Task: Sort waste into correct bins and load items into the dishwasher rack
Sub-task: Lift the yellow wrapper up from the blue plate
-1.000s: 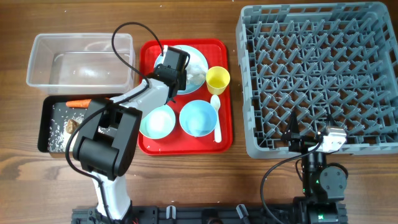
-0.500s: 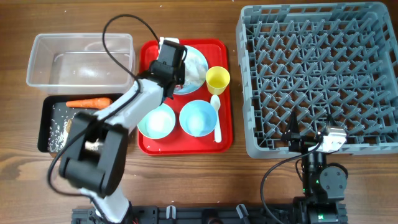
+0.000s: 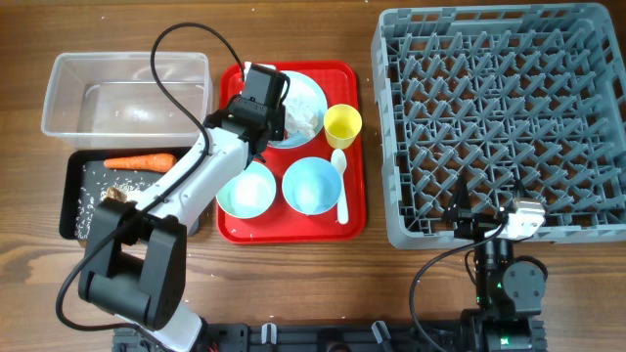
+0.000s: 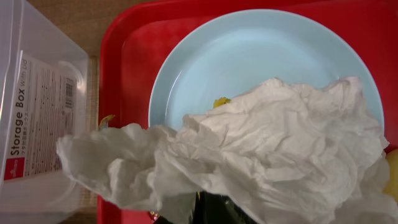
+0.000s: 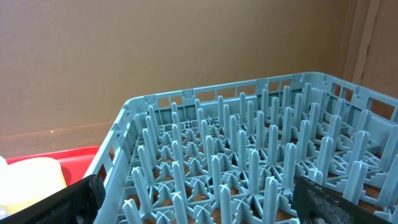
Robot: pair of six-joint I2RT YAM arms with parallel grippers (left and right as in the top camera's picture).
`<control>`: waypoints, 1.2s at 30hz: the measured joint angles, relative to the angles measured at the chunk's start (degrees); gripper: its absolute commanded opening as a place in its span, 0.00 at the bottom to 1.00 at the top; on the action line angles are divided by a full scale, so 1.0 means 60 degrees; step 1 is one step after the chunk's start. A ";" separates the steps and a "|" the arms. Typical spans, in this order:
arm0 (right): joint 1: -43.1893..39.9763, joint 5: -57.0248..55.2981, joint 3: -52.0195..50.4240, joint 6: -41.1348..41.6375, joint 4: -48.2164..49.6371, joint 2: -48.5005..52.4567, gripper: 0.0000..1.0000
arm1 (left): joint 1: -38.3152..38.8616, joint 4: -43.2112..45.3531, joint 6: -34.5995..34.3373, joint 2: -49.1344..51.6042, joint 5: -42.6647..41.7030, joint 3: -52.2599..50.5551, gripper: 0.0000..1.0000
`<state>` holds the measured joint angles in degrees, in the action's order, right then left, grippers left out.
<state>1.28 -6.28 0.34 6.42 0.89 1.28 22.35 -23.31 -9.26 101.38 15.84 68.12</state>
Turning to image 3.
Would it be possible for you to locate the white tissue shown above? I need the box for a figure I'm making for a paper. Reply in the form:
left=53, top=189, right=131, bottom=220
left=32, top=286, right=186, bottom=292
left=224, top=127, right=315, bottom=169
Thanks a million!
left=284, top=92, right=318, bottom=139

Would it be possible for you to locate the yellow plastic cup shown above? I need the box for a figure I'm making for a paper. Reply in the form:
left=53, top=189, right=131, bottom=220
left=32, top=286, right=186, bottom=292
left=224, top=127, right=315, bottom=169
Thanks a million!
left=323, top=104, right=363, bottom=150

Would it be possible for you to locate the green bowl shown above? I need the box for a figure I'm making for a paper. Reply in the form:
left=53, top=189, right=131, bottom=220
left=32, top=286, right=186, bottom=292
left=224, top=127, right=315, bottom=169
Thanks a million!
left=216, top=161, right=277, bottom=219

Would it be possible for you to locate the orange carrot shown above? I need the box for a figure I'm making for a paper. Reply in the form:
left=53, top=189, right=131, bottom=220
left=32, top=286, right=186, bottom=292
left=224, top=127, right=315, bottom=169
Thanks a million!
left=104, top=154, right=177, bottom=173

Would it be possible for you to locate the brown food scrap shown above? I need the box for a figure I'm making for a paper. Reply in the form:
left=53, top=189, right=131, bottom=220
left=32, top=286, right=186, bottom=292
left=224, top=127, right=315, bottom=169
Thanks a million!
left=106, top=187, right=127, bottom=202

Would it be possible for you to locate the white rice pile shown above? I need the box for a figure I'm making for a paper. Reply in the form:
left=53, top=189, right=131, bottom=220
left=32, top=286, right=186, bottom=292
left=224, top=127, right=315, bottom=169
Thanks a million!
left=74, top=160, right=161, bottom=240

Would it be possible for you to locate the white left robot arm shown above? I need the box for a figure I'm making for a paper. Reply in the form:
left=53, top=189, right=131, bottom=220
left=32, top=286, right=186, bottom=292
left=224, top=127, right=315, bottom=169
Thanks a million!
left=75, top=98, right=286, bottom=351

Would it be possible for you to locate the grey dishwasher rack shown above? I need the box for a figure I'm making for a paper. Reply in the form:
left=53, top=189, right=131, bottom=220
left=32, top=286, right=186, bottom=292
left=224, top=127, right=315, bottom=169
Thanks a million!
left=371, top=3, right=625, bottom=249

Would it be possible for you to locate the light blue plate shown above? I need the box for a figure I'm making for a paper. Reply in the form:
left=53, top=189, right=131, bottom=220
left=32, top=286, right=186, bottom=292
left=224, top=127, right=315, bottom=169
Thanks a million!
left=269, top=70, right=329, bottom=149

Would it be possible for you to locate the light blue bowl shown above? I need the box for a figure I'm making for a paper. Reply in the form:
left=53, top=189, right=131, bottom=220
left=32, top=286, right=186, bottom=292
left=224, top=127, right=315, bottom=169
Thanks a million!
left=282, top=156, right=340, bottom=216

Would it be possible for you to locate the red serving tray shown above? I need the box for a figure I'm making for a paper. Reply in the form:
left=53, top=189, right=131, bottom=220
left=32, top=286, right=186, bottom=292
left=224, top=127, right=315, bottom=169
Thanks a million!
left=216, top=61, right=367, bottom=244

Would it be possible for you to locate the white plastic spoon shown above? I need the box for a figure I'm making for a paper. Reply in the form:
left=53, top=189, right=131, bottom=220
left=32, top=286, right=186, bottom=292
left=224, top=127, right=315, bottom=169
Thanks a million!
left=331, top=149, right=349, bottom=225

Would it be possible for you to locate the clear plastic bin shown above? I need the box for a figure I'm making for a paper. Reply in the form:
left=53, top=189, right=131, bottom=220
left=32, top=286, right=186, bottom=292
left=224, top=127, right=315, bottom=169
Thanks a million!
left=41, top=52, right=200, bottom=150

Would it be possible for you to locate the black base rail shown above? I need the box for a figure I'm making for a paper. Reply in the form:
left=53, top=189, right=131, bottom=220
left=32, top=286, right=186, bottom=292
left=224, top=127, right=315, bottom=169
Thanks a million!
left=111, top=321, right=549, bottom=352

